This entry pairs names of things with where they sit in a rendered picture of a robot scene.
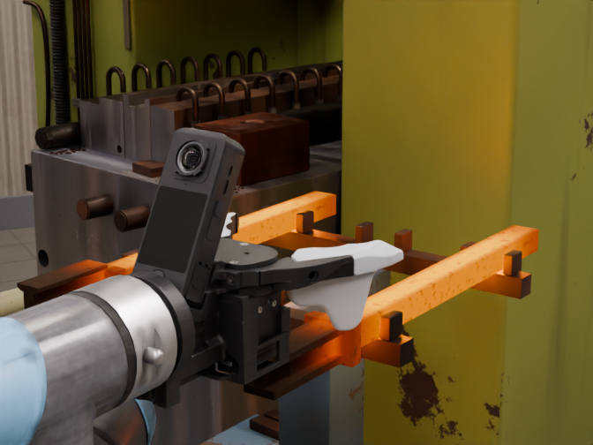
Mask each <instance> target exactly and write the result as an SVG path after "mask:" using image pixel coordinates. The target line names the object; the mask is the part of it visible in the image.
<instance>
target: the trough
mask: <svg viewBox="0 0 593 445"><path fill-rule="evenodd" d="M325 66H326V64H323V65H318V66H313V67H315V68H317V69H318V70H319V71H322V70H324V68H325ZM303 69H304V68H301V69H295V70H290V71H293V72H294V73H295V74H300V73H301V72H302V70H303ZM280 73H281V72H273V73H267V75H269V76H270V77H271V78H278V76H279V74H280ZM257 76H258V75H255V76H250V77H243V78H242V79H244V80H246V82H251V81H254V80H255V78H256V77H257ZM231 80H232V79H227V80H222V81H215V82H217V83H218V84H220V85H221V86H228V85H229V83H230V81H231ZM205 85H206V83H204V84H198V85H193V86H189V87H191V88H193V89H194V91H195V90H200V89H204V86H205ZM179 88H180V87H176V88H171V89H165V90H159V91H153V92H147V93H142V94H131V95H128V100H129V106H130V107H134V108H139V109H144V105H145V99H146V98H151V97H156V96H162V95H168V94H176V93H177V91H178V89H179Z"/></svg>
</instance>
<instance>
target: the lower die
mask: <svg viewBox="0 0 593 445"><path fill-rule="evenodd" d="M324 64H330V63H324ZM318 65H323V64H308V65H302V66H297V67H290V68H285V69H279V70H273V71H267V72H256V73H251V74H245V75H239V76H233V77H227V78H221V79H210V80H205V81H199V82H193V83H187V84H182V85H175V86H170V87H159V88H153V89H147V90H141V91H136V92H130V93H124V94H113V95H107V96H102V97H96V98H91V99H85V100H79V111H80V130H81V146H82V147H84V148H88V149H92V150H95V151H99V152H103V153H106V154H110V155H116V156H120V157H123V158H128V159H132V160H135V161H139V162H141V161H146V160H155V161H157V162H163V163H165V161H166V158H167V154H168V151H169V146H170V143H171V141H172V137H173V134H174V132H175V131H176V130H178V129H181V128H191V121H192V99H191V96H190V94H189V93H187V92H184V93H183V96H182V101H181V102H176V94H168V95H162V96H156V97H151V98H146V99H145V106H144V109H139V108H134V107H130V106H129V100H128V95H131V94H142V93H147V92H153V91H159V90H165V89H171V88H176V87H182V86H193V85H198V84H204V83H208V82H210V81H222V80H227V79H234V78H243V77H250V76H255V75H259V74H261V73H265V74H267V73H273V72H282V71H284V70H295V69H301V68H305V67H307V66H318ZM319 72H320V74H321V77H322V73H323V70H322V71H319ZM296 75H297V77H298V81H299V102H301V108H302V107H306V106H312V105H315V99H316V98H317V80H316V76H315V75H314V73H312V72H308V73H307V74H306V78H305V81H300V75H301V73H300V74H296ZM277 79H278V78H273V81H274V84H275V107H277V112H278V111H283V110H288V109H292V102H294V85H293V80H292V78H291V77H290V76H285V77H284V78H283V82H282V85H277ZM253 82H254V81H251V82H247V83H248V85H249V87H250V89H251V111H252V114H254V113H260V112H267V113H268V107H270V95H269V85H268V83H267V81H266V80H264V79H262V80H261V81H260V83H259V89H253ZM222 88H223V90H224V94H225V116H227V118H231V117H240V116H243V115H244V111H245V107H244V88H243V86H242V85H241V84H236V85H235V89H234V93H229V86H222ZM195 92H196V94H197V96H198V98H199V121H200V123H206V122H211V121H215V120H218V116H219V95H218V92H217V90H216V89H215V88H213V87H212V88H210V90H209V93H208V97H202V94H203V89H200V90H195ZM338 94H339V74H338V72H337V71H336V70H335V69H330V70H329V72H328V77H327V78H323V77H322V98H324V103H326V102H335V101H337V95H338ZM340 135H342V122H339V123H334V124H326V125H322V126H317V127H312V128H310V142H311V141H315V140H322V139H327V138H331V137H335V136H340ZM117 146H120V147H121V148H122V152H121V153H118V152H117Z"/></svg>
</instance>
